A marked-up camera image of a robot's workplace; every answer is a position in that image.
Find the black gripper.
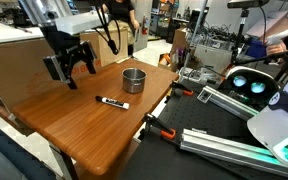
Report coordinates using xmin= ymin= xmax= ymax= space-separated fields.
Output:
xmin=39 ymin=25 xmax=98 ymax=91

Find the black white Expo marker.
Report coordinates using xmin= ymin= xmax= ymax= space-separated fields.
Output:
xmin=94 ymin=95 xmax=131 ymax=111

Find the white VR controller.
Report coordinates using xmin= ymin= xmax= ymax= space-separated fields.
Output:
xmin=266 ymin=29 xmax=288 ymax=46

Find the small steel pot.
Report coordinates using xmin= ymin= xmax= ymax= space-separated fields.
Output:
xmin=121 ymin=67 xmax=148 ymax=95

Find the operator hand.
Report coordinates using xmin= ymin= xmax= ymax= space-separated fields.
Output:
xmin=266 ymin=41 xmax=288 ymax=57

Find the brown cardboard box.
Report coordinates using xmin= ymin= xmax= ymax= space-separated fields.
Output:
xmin=79 ymin=29 xmax=130 ymax=68

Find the large brown cardboard panel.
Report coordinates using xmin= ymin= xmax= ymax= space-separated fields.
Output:
xmin=0 ymin=37 xmax=72 ymax=114

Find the person in black shirt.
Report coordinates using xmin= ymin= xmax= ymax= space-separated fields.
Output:
xmin=101 ymin=0 xmax=141 ymax=58

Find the red fire extinguisher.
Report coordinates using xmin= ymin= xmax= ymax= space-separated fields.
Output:
xmin=140 ymin=14 xmax=149 ymax=36

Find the white countertop slab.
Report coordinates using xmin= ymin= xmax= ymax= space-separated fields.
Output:
xmin=0 ymin=22 xmax=46 ymax=47

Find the grey metal table leg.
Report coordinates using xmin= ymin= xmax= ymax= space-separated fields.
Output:
xmin=48 ymin=142 xmax=80 ymax=180

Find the orange black bar clamp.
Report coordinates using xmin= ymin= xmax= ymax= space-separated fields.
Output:
xmin=141 ymin=112 xmax=177 ymax=141
xmin=165 ymin=80 xmax=195 ymax=103

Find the black robot stand platform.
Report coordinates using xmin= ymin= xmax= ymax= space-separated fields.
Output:
xmin=116 ymin=133 xmax=288 ymax=180

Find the silver metal pole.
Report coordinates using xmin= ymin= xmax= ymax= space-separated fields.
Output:
xmin=181 ymin=0 xmax=209 ymax=80

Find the black perforated breadboard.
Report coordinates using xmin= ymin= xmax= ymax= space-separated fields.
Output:
xmin=157 ymin=82 xmax=285 ymax=180

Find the white storage bin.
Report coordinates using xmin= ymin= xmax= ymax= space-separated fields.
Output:
xmin=193 ymin=43 xmax=234 ymax=73

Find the white VR headset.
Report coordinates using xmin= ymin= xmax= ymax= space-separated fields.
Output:
xmin=223 ymin=65 xmax=281 ymax=108

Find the pinkish cardboard sheet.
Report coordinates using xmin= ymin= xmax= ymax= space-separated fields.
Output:
xmin=246 ymin=9 xmax=288 ymax=40

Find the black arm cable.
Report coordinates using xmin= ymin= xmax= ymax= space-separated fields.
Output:
xmin=91 ymin=0 xmax=121 ymax=56

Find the aluminium extrusion rail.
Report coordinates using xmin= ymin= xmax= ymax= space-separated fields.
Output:
xmin=179 ymin=127 xmax=288 ymax=179
xmin=196 ymin=85 xmax=262 ymax=122

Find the black camera on stand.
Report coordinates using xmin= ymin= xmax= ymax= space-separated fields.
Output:
xmin=226 ymin=0 xmax=288 ymax=82

